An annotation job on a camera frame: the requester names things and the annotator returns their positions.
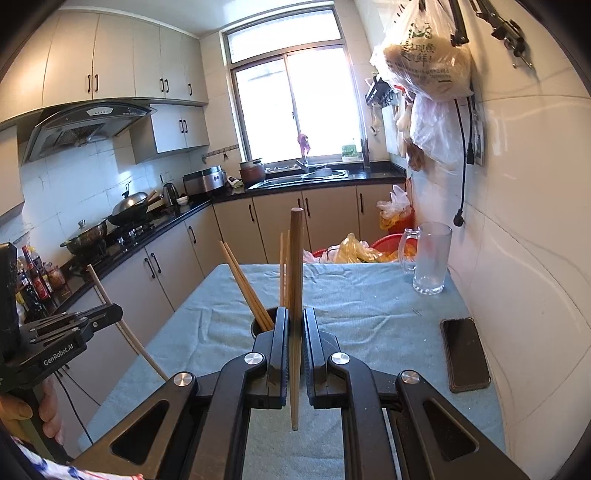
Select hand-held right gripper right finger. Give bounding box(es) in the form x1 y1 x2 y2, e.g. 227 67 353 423
302 307 532 480

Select wok with lid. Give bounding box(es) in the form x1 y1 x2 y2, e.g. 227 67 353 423
107 185 164 227

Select gas stove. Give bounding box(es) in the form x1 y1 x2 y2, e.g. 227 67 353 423
69 222 158 268

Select group of condiment bottles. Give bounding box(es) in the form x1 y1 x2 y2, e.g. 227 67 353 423
16 244 65 315

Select orange bucket with bag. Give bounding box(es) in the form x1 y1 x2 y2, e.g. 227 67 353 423
378 185 415 234

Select black wall rack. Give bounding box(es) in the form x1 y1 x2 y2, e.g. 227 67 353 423
365 76 400 107

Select white upper cabinets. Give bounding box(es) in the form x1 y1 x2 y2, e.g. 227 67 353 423
0 9 211 139

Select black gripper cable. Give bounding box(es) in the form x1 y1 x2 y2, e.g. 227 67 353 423
55 364 94 445

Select red plastic basin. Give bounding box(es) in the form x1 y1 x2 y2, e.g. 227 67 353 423
311 233 419 265

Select brown pot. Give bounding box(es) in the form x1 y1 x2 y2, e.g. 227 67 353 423
239 158 267 186

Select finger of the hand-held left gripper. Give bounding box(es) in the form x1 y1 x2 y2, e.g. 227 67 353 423
69 304 124 334

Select clear glass mug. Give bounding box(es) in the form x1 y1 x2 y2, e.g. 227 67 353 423
398 222 453 296

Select small white wall cabinet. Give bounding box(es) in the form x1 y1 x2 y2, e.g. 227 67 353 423
129 105 211 164

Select wall socket plate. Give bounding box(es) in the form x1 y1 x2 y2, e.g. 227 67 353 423
471 99 488 167

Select yellow plastic bag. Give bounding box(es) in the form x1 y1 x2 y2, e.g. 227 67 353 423
339 233 384 264

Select steel range hood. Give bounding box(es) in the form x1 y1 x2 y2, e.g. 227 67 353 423
21 102 158 164

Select black smartphone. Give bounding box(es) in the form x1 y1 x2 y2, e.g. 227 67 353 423
440 317 491 394

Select person's printed clothing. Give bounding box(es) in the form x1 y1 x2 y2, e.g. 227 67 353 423
14 440 144 480

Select silver rice cooker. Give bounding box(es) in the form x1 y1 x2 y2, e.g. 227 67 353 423
182 166 227 199

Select plastic bag with brown contents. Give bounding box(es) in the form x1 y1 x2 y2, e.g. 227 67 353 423
394 104 428 172

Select kitchen window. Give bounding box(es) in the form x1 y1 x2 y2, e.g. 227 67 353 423
222 7 370 169

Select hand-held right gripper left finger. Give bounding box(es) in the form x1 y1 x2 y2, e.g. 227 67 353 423
69 307 291 480

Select clear plastic bag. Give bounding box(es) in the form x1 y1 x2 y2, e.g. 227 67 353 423
409 95 469 169

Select white printed plastic bag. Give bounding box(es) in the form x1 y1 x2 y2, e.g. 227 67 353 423
369 0 474 103

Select steel sink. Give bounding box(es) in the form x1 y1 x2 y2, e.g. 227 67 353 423
252 168 349 190

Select person's left hand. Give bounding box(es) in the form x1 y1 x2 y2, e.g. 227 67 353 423
0 378 64 446

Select black cable with plug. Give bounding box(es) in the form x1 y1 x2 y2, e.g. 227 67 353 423
454 97 468 228

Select black kitchen countertop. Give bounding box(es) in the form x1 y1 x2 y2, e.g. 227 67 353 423
28 161 407 324

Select blue table cloth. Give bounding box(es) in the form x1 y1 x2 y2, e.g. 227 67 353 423
76 263 506 480

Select beige base cabinets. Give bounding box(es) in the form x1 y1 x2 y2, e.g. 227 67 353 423
48 182 415 435

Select steel pot with glass lid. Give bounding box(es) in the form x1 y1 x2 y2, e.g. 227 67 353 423
60 219 109 256

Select grey chopstick holder cup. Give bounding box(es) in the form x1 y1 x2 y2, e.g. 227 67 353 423
250 306 291 341

